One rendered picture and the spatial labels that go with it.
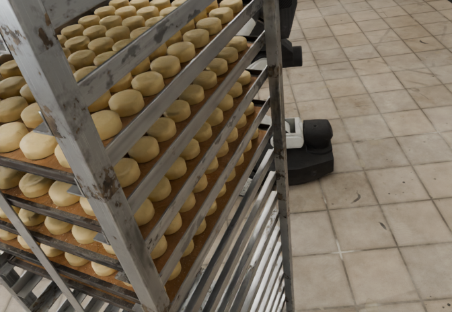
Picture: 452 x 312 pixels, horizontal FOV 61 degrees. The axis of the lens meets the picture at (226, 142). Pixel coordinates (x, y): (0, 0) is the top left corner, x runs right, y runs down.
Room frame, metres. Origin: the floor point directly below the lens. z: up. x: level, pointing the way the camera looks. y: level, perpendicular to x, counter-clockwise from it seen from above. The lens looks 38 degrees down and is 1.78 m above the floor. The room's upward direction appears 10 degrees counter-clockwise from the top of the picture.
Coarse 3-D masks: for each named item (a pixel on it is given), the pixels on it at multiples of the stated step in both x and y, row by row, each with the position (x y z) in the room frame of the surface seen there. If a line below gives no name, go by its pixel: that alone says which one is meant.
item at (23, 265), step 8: (264, 128) 0.88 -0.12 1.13; (16, 264) 0.54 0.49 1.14; (24, 264) 0.54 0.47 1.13; (32, 272) 0.52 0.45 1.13; (40, 272) 0.51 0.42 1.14; (64, 280) 0.49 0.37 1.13; (72, 280) 0.48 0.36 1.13; (72, 288) 0.46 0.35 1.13; (80, 288) 0.45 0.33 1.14; (88, 288) 0.46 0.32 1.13; (96, 296) 0.43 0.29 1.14; (104, 296) 0.43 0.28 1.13; (112, 296) 0.43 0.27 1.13; (112, 304) 0.41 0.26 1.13; (120, 304) 0.40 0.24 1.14; (128, 304) 0.41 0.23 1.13
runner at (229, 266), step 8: (272, 176) 0.84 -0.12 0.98; (264, 184) 0.84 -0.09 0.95; (272, 184) 0.83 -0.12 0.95; (264, 192) 0.81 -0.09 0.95; (256, 200) 0.78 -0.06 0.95; (264, 200) 0.77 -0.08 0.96; (256, 208) 0.75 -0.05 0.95; (248, 216) 0.73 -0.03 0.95; (256, 216) 0.71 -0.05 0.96; (248, 224) 0.70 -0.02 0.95; (240, 232) 0.68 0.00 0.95; (248, 232) 0.66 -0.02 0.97; (240, 240) 0.65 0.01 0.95; (240, 248) 0.61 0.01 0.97; (232, 256) 0.60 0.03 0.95; (232, 264) 0.56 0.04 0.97; (224, 272) 0.56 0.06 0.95; (232, 272) 0.56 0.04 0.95; (224, 280) 0.52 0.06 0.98; (216, 288) 0.52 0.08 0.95; (224, 288) 0.52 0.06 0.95; (216, 296) 0.49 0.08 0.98; (208, 304) 0.49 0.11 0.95; (216, 304) 0.48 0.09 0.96
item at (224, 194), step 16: (256, 144) 0.82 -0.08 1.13; (240, 160) 0.74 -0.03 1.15; (240, 176) 0.70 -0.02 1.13; (224, 192) 0.65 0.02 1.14; (208, 224) 0.57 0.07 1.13; (192, 240) 0.52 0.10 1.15; (192, 256) 0.49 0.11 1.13; (176, 272) 0.45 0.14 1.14; (96, 288) 0.45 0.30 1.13; (176, 288) 0.42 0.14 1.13
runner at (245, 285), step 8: (272, 216) 0.87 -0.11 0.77; (272, 224) 0.81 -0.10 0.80; (264, 232) 0.81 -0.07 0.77; (272, 232) 0.80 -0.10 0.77; (264, 240) 0.77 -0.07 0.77; (264, 248) 0.73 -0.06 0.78; (256, 256) 0.72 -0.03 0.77; (256, 264) 0.67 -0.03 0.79; (248, 272) 0.67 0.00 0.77; (248, 280) 0.63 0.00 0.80; (240, 288) 0.62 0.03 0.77; (248, 288) 0.61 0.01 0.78; (240, 296) 0.60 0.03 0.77; (240, 304) 0.56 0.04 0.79
